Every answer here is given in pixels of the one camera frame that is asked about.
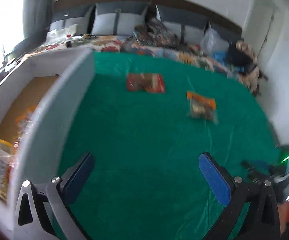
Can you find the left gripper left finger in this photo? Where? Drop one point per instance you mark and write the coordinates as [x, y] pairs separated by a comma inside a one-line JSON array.
[[31, 219]]

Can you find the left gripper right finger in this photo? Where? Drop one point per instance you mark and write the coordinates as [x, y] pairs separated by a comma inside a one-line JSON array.
[[262, 219]]

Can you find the orange clear snack pack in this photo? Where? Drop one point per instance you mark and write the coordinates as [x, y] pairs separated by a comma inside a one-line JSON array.
[[21, 122]]

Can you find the brown dried snack pack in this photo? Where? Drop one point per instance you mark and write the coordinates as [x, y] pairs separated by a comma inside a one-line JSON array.
[[202, 107]]

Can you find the beige patterned cloth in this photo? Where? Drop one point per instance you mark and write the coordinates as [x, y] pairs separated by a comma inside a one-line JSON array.
[[252, 73]]

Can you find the green bed cover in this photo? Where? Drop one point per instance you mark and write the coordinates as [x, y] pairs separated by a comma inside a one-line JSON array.
[[146, 183]]

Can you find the black bag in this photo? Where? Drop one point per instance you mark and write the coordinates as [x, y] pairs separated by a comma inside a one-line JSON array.
[[242, 55]]

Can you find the floral bed sheet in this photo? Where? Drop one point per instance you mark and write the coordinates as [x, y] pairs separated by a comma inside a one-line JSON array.
[[191, 54]]

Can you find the blue plastic bag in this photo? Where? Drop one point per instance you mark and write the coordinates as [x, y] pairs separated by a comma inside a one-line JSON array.
[[219, 56]]

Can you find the red snack pack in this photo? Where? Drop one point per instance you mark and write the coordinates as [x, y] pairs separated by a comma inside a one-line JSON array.
[[148, 82]]

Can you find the white storage box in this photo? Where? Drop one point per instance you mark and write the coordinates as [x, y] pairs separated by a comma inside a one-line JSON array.
[[39, 154]]

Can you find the far right grey pillow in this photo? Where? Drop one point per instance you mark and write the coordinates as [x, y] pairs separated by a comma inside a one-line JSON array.
[[224, 37]]

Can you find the grey pillow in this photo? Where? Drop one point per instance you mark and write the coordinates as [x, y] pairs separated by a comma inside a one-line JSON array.
[[224, 37], [189, 27], [79, 15], [118, 18]]

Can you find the clear plastic bag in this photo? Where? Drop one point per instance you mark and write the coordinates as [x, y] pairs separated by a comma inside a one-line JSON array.
[[211, 41]]

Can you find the floral folded blanket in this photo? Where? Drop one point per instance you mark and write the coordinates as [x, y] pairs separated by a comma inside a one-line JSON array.
[[155, 34]]

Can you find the dark bottle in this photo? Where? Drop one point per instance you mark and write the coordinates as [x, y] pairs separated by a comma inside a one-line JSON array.
[[68, 42]]

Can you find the wooden headboard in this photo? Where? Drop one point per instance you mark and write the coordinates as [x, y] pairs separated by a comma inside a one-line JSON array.
[[178, 4]]

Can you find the middle grey pillow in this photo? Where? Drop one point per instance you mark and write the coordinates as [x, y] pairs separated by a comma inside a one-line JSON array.
[[118, 18]]

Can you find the left grey pillow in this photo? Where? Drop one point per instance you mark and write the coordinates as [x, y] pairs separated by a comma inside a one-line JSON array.
[[79, 15]]

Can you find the grey curtain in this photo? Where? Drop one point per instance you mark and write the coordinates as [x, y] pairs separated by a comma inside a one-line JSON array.
[[37, 16]]

